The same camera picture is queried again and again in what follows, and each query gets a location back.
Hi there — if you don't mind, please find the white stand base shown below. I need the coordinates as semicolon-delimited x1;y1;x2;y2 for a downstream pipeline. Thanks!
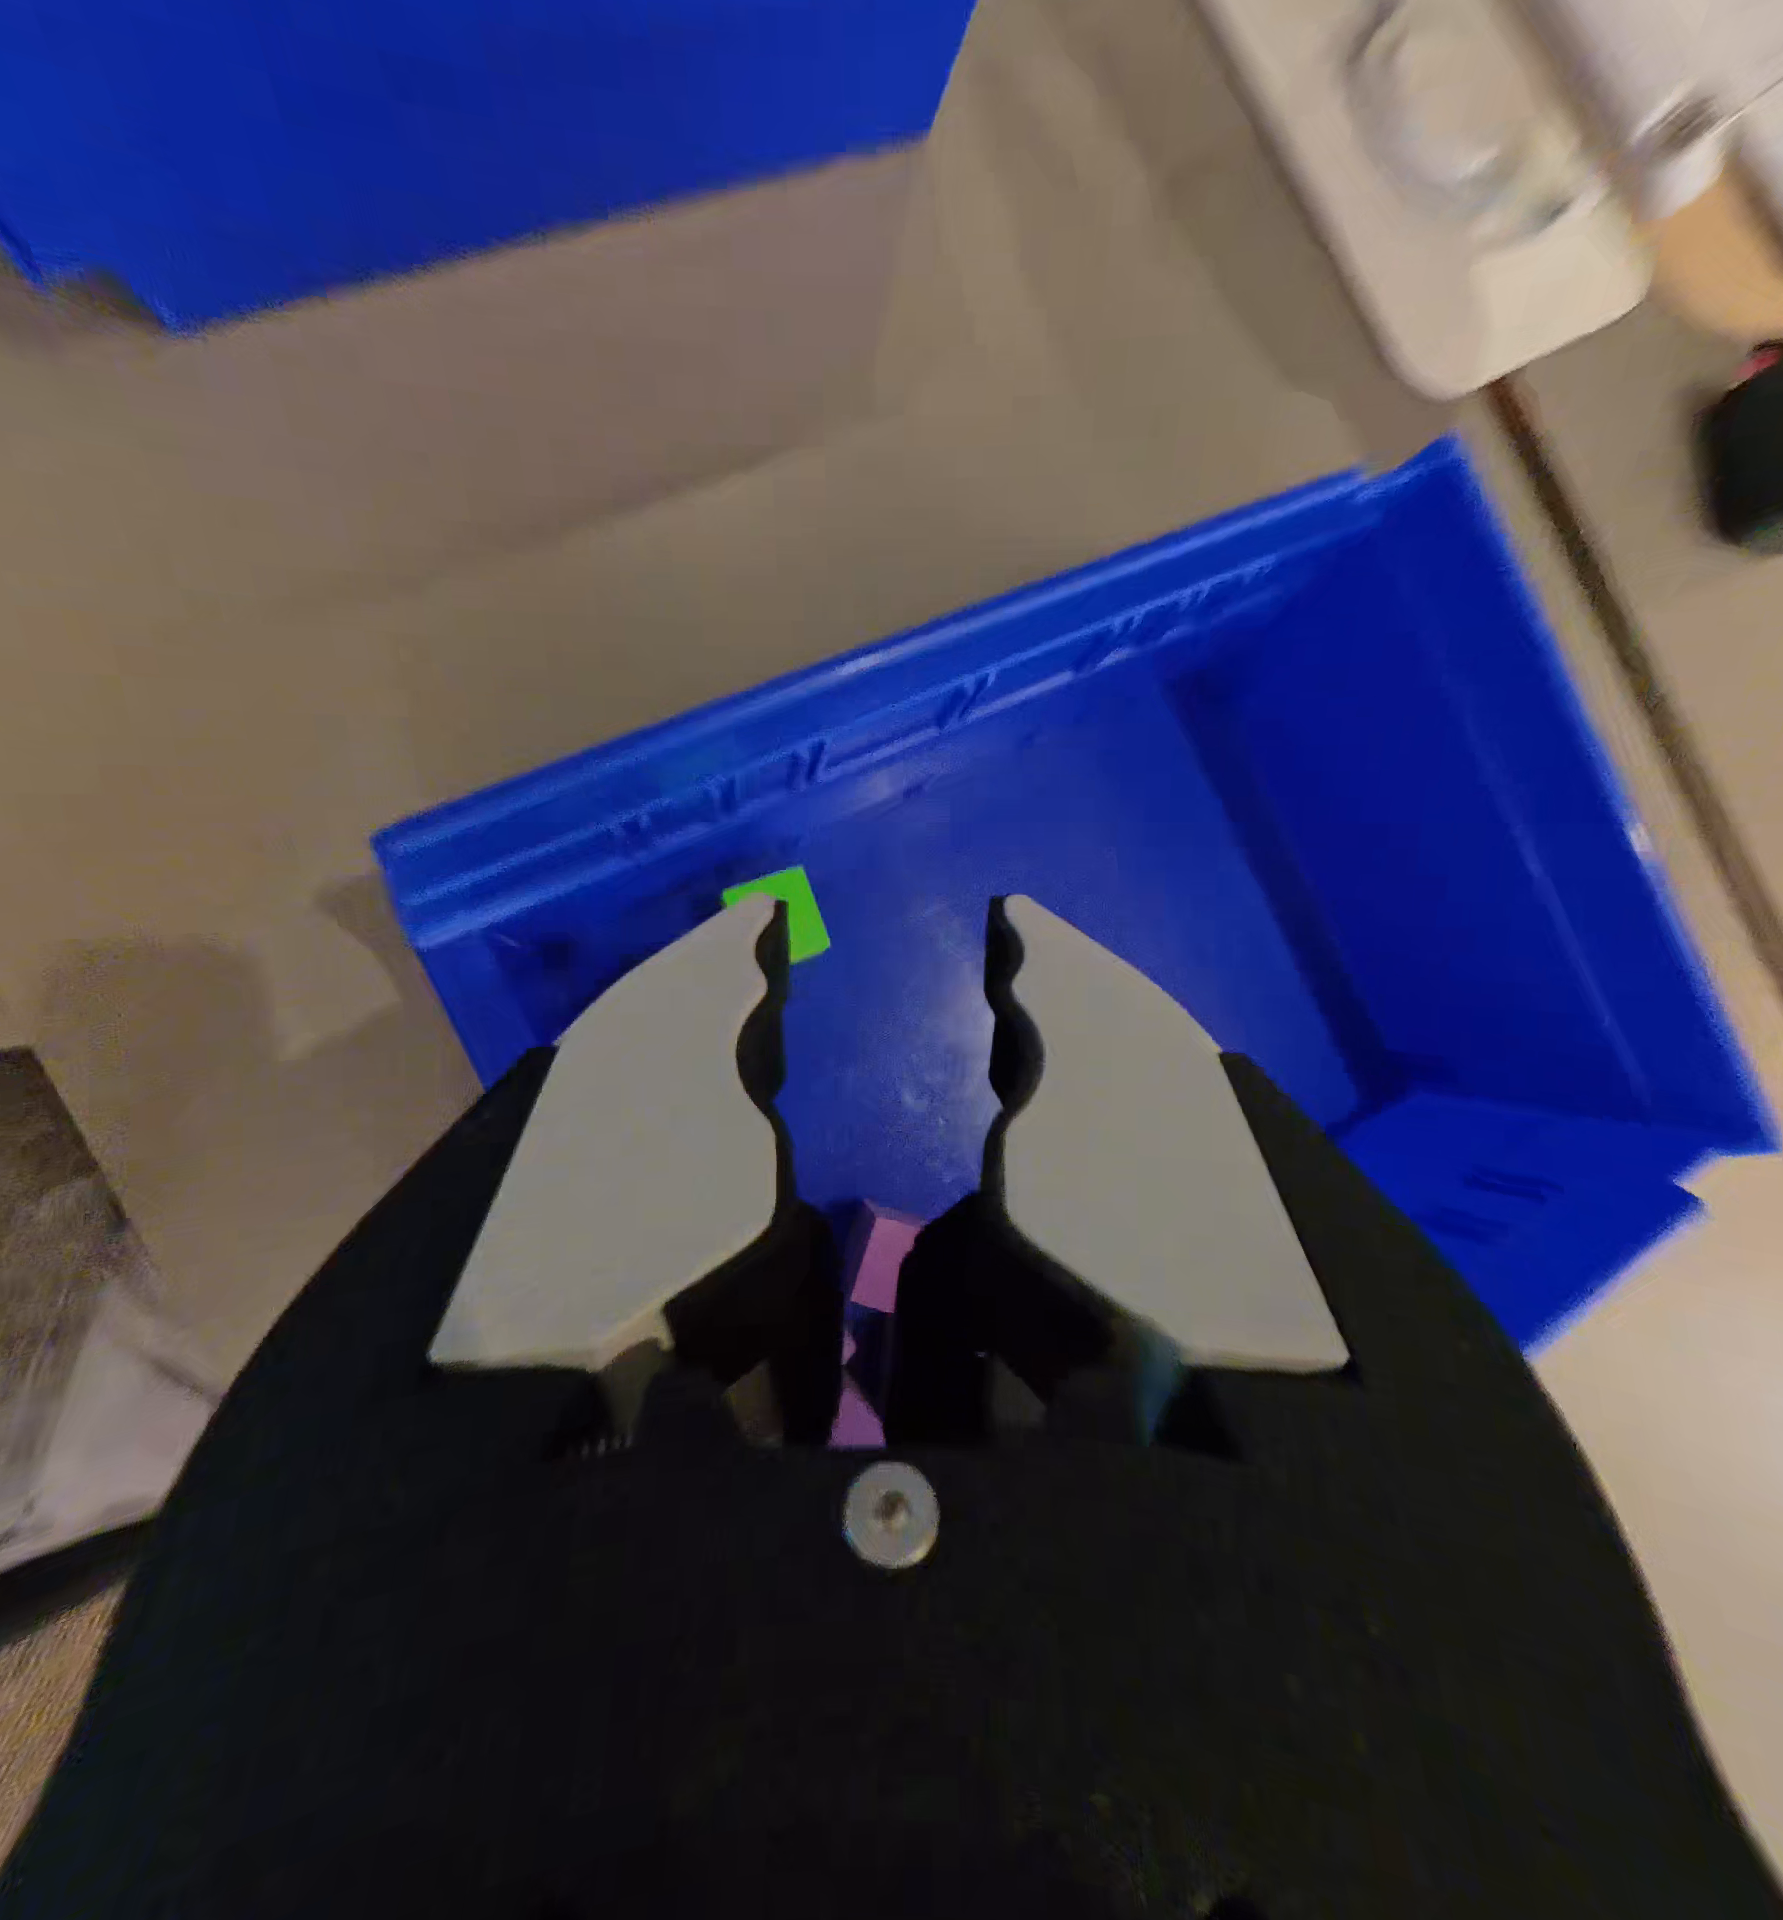
1206;0;1658;400

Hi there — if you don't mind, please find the white clip bar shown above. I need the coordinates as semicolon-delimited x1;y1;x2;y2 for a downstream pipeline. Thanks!
1544;0;1783;279

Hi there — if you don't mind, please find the green wooden cube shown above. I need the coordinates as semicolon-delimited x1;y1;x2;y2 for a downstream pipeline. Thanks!
722;866;834;965

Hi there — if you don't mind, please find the blue plastic bin with cubes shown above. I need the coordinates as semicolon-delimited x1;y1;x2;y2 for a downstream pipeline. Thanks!
370;433;1782;1449

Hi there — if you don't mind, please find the purple wooden cube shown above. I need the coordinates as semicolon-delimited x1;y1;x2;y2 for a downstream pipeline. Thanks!
828;1334;888;1449
846;1200;926;1309

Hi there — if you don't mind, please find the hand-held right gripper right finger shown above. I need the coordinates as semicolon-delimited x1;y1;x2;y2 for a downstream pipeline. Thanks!
886;893;1354;1449

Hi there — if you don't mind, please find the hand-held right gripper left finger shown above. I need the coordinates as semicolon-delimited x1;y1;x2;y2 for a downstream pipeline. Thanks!
426;896;840;1449

